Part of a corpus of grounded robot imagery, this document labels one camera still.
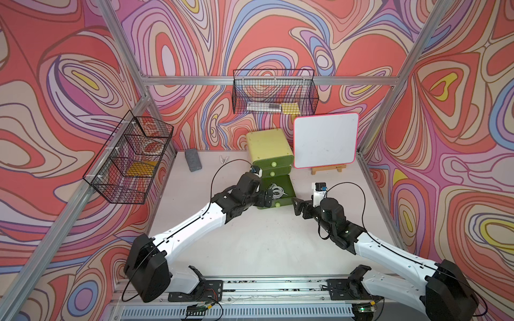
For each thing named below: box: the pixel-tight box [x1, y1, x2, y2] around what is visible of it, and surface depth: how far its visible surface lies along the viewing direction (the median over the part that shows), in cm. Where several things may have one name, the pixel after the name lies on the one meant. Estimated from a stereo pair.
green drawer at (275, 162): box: [252, 155, 295, 169], surface depth 91 cm
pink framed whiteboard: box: [293, 112, 360, 169], surface depth 104 cm
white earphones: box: [269, 183, 288, 200], surface depth 101 cm
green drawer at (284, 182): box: [259, 174, 296, 208], surface depth 100 cm
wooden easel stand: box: [310, 164, 347, 176], surface depth 110 cm
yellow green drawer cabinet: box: [246, 128, 295, 171], surface depth 94 cm
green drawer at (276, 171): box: [261, 164, 292, 178], surface depth 98 cm
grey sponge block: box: [184, 148, 203, 172], surface depth 114 cm
